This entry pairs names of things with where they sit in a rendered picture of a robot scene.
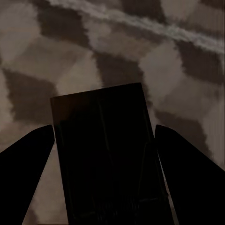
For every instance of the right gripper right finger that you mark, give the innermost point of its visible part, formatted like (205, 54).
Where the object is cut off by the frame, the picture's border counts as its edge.
(196, 184)

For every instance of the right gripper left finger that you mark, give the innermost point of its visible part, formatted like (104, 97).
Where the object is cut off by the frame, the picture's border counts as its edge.
(21, 166)

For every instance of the mousetrap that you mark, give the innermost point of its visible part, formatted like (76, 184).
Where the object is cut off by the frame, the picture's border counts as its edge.
(108, 158)

